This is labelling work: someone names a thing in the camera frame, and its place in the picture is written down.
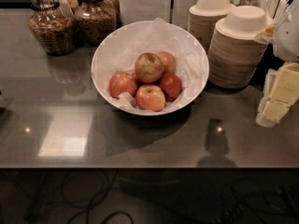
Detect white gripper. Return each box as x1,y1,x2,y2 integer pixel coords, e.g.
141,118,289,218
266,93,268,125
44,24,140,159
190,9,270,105
254,0,299,127

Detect right dark red apple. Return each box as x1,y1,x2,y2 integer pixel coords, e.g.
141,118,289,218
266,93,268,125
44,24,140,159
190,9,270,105
158,73,182,102

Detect white bowl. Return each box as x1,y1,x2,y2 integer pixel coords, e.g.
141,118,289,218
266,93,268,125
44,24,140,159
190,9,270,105
91,20,210,117

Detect front stack paper bowls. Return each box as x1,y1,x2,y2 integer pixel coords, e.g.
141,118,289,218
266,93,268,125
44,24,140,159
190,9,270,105
207,6,268,89

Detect stack paper bowls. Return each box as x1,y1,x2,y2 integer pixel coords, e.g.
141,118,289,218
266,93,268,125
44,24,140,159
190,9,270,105
188,0,234,51
207,6,268,89

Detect back stack paper bowls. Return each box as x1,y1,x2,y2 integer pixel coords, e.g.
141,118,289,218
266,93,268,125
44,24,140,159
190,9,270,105
188,0,234,51

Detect white paper liner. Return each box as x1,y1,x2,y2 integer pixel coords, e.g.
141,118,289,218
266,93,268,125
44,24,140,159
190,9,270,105
93,17,207,114

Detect granola glass jar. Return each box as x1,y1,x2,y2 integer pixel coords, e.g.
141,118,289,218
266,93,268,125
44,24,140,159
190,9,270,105
28,0,76,55
75,0,117,46

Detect back left granola jar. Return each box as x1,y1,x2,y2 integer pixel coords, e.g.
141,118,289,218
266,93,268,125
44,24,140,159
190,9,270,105
56,0,78,15

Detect front left granola glass jar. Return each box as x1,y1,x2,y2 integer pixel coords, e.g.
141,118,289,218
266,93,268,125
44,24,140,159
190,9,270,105
28,0,76,55

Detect black cable on floor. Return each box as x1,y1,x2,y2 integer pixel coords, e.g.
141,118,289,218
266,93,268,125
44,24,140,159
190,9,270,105
59,169,135,224

